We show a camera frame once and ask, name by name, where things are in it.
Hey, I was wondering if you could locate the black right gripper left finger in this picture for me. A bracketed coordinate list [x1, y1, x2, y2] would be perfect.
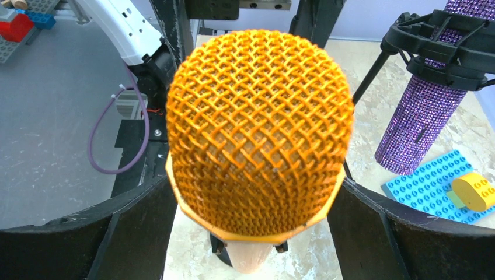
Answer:
[1, 176, 177, 279]

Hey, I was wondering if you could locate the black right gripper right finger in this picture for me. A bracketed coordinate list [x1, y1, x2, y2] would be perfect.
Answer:
[327, 178, 494, 279]

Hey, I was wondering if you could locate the purple glitter microphone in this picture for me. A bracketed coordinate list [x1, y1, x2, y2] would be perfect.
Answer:
[375, 1, 494, 174]

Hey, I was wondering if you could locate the orange microphone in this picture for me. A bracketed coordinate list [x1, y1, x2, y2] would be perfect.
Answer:
[165, 30, 354, 274]

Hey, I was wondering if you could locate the black tripod shock-mount stand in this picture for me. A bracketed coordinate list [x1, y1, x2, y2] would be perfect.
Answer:
[353, 10, 494, 103]

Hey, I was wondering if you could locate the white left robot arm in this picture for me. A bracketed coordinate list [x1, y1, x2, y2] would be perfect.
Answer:
[77, 0, 177, 109]

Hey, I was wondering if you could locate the blue lego baseplate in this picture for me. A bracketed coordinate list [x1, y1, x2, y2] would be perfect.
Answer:
[381, 150, 494, 225]

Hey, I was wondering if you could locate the yellow lego brick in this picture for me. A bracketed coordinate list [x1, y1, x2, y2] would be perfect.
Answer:
[446, 172, 494, 212]

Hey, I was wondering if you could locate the red lego brick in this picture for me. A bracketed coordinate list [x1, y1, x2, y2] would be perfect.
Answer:
[1, 9, 34, 43]

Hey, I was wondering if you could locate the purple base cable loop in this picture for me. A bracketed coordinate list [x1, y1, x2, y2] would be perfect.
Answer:
[86, 65, 151, 176]

